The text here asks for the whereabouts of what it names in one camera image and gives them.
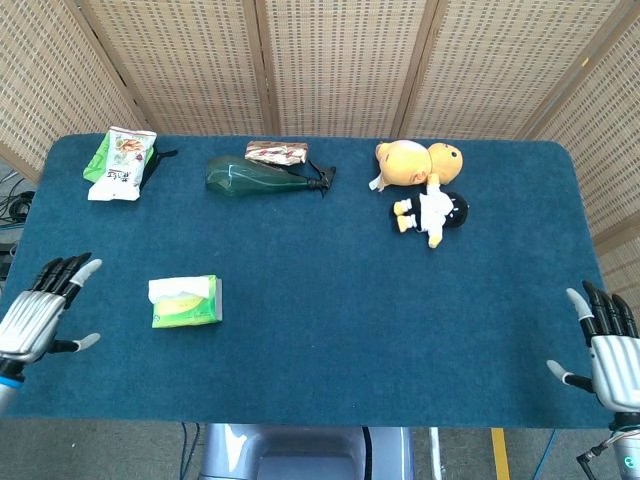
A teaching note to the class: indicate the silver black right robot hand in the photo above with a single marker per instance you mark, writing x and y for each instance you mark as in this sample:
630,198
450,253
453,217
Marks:
617,367

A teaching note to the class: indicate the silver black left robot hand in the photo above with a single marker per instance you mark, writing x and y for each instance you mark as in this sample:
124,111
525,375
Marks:
30,320

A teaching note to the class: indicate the white tissue sheet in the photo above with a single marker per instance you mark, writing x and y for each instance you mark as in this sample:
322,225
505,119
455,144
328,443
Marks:
175,288

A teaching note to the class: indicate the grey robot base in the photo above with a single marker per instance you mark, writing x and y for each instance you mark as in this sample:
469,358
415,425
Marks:
300,455

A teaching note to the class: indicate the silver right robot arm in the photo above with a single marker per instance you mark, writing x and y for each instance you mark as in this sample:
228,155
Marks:
627,450

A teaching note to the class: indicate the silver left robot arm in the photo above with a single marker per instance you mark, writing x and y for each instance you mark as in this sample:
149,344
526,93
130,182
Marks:
7,392

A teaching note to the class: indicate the green tissue pack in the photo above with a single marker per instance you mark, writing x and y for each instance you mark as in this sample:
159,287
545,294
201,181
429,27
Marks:
187,312

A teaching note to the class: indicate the white printed snack bag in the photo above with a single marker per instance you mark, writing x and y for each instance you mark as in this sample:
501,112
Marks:
122,170

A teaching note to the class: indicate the white table leg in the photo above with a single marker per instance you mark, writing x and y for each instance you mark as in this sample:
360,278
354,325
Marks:
435,452

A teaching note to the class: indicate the woven folding screen panel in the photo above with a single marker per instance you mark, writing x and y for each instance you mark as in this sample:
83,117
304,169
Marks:
345,65
185,65
500,65
605,130
40,85

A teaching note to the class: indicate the black white plush doll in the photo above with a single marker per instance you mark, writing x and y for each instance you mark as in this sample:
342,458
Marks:
435,210

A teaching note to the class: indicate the green plastic spray bottle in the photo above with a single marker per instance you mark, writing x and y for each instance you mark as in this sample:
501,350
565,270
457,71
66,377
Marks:
250,179

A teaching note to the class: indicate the blue table mat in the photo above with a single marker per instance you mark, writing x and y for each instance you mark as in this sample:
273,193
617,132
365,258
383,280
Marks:
320,300

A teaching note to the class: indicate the yellow plush toy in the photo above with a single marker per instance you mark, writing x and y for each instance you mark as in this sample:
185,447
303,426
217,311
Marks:
405,162

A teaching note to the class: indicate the red patterned snack packet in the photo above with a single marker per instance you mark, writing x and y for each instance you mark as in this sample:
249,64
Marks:
275,151

